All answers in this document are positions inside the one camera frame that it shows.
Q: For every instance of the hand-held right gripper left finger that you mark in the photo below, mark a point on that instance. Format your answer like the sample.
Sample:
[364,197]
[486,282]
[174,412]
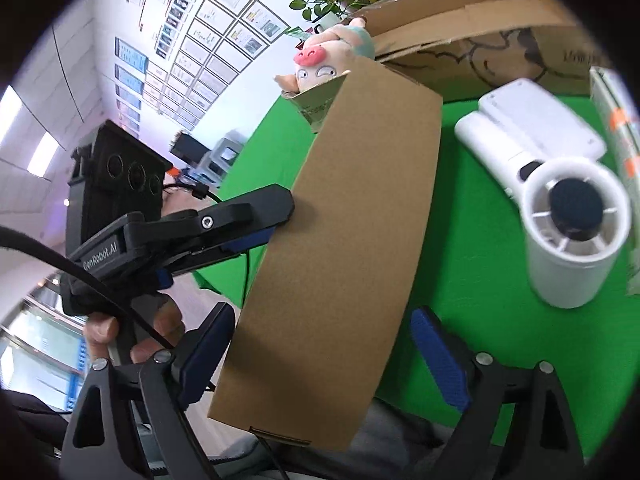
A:
[200,357]

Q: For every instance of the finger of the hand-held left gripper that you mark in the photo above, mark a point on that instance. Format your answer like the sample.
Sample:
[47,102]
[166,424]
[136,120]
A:
[235,212]
[240,246]

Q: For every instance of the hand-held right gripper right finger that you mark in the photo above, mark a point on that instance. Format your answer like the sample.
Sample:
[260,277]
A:
[442,360]

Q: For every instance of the long brown cardboard box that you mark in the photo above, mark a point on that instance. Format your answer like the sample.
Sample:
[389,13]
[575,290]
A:
[340,240]

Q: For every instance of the pink pig plush toy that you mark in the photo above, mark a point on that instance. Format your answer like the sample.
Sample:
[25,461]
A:
[315,57]

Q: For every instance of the white handheld vacuum cleaner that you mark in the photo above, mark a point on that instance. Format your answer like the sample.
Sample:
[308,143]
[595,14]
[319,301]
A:
[535,125]

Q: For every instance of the large cardboard box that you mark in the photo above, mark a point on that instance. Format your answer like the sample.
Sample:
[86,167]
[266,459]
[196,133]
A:
[450,5]

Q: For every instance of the person's left hand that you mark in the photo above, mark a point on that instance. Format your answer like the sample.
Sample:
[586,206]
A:
[160,317]

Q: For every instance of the black monitor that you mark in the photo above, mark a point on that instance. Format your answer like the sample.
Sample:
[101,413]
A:
[186,146]

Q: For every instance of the person's grey trousers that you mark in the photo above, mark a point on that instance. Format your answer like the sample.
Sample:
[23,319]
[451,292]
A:
[395,440]

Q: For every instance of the glass window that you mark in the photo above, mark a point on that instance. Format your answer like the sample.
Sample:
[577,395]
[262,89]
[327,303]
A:
[40,340]

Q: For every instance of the dark clothing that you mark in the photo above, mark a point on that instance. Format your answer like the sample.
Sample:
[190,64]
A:
[30,435]

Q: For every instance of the white box with orange labels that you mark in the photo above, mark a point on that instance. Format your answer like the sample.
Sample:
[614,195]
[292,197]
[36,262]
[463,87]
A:
[622,105]

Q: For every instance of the group of framed wall posters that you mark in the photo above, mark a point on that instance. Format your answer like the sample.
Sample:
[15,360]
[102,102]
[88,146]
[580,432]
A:
[210,35]

